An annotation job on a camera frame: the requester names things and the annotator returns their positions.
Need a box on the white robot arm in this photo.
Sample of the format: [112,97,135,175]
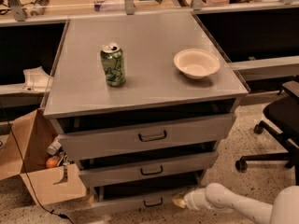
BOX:
[172,183,299,224]

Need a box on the black white handheld device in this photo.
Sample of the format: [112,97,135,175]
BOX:
[30,0,50,16]

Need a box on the grey bottom drawer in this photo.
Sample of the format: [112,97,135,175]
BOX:
[91,170,205,216]

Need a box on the grey drawer cabinet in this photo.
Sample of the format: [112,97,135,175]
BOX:
[43,10,249,217]

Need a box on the black office chair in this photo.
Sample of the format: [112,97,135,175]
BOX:
[235,80,299,185]

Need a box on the black cable on floor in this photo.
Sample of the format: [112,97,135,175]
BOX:
[0,103,75,224]

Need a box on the white bracket on shelf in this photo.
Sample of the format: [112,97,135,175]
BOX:
[21,66,53,92]

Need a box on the brown cardboard box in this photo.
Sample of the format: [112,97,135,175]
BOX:
[0,109,87,205]

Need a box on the orange fruit in box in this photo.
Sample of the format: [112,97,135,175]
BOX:
[46,157,59,169]

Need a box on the grey top drawer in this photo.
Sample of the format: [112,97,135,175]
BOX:
[58,113,235,161]

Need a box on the white bowl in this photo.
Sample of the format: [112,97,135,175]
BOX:
[174,49,221,79]

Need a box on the white bottle in box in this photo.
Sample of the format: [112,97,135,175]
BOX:
[47,140,62,156]

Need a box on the grey drawer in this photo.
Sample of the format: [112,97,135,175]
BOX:
[58,113,235,161]
[91,170,205,216]
[78,151,219,187]

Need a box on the grey middle drawer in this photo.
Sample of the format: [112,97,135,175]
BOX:
[78,151,219,187]

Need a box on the green soda can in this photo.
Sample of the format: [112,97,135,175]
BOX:
[100,42,126,87]

